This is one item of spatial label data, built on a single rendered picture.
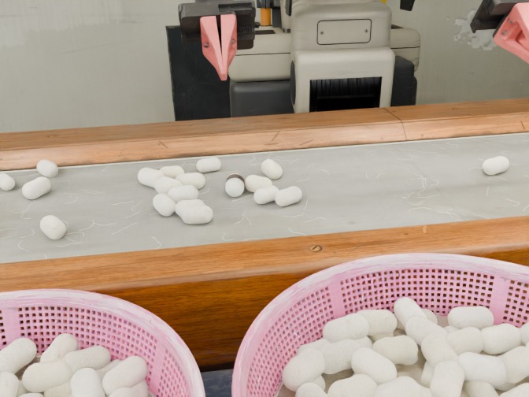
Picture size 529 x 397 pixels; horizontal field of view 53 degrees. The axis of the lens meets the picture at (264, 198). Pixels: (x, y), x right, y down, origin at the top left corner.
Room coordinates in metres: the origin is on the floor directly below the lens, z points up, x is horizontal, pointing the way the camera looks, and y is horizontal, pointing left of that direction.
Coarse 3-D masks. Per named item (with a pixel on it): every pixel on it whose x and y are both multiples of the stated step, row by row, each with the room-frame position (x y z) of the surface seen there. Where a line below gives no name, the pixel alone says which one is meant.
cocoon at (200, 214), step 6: (186, 210) 0.48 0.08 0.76; (192, 210) 0.48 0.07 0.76; (198, 210) 0.48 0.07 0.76; (204, 210) 0.48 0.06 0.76; (210, 210) 0.49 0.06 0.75; (186, 216) 0.48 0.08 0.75; (192, 216) 0.48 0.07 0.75; (198, 216) 0.48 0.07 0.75; (204, 216) 0.48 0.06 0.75; (210, 216) 0.48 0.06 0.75; (186, 222) 0.48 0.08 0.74; (192, 222) 0.48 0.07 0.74; (198, 222) 0.48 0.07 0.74; (204, 222) 0.48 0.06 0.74
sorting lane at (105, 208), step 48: (384, 144) 0.72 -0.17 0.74; (432, 144) 0.72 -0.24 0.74; (480, 144) 0.71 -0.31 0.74; (528, 144) 0.70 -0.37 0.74; (0, 192) 0.60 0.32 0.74; (48, 192) 0.59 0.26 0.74; (96, 192) 0.58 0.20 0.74; (144, 192) 0.58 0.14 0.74; (336, 192) 0.56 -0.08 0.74; (384, 192) 0.55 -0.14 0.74; (432, 192) 0.55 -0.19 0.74; (480, 192) 0.54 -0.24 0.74; (528, 192) 0.53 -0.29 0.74; (0, 240) 0.47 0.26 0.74; (48, 240) 0.46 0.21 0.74; (96, 240) 0.46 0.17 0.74; (144, 240) 0.46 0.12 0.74; (192, 240) 0.45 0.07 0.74; (240, 240) 0.45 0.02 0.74
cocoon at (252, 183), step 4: (248, 176) 0.57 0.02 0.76; (252, 176) 0.57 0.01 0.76; (256, 176) 0.56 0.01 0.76; (260, 176) 0.56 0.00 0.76; (248, 180) 0.56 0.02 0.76; (252, 180) 0.56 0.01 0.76; (256, 180) 0.56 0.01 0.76; (260, 180) 0.56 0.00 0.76; (264, 180) 0.56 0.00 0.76; (268, 180) 0.56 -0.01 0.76; (248, 184) 0.56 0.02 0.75; (252, 184) 0.56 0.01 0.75; (256, 184) 0.56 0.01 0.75; (260, 184) 0.55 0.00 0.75; (264, 184) 0.55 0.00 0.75; (268, 184) 0.55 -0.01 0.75; (248, 188) 0.56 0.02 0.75; (252, 188) 0.56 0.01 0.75; (256, 188) 0.55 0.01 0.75
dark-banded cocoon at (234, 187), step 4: (228, 180) 0.56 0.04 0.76; (232, 180) 0.55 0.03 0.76; (236, 180) 0.55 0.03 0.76; (240, 180) 0.56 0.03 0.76; (228, 184) 0.55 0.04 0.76; (232, 184) 0.55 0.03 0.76; (236, 184) 0.55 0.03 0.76; (240, 184) 0.55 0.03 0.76; (228, 188) 0.55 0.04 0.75; (232, 188) 0.55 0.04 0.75; (236, 188) 0.55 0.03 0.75; (240, 188) 0.55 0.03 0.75; (228, 192) 0.55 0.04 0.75; (232, 192) 0.55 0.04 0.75; (236, 192) 0.55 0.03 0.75; (240, 192) 0.55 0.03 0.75; (232, 196) 0.55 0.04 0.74; (236, 196) 0.55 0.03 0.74
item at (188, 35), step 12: (204, 0) 0.75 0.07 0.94; (216, 0) 0.75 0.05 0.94; (228, 0) 0.76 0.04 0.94; (240, 0) 0.74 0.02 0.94; (252, 0) 0.75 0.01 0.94; (180, 12) 0.73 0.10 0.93; (240, 12) 0.74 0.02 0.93; (252, 12) 0.74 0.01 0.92; (180, 24) 0.75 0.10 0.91; (240, 24) 0.77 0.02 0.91; (252, 24) 0.77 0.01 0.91; (192, 36) 0.76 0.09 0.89
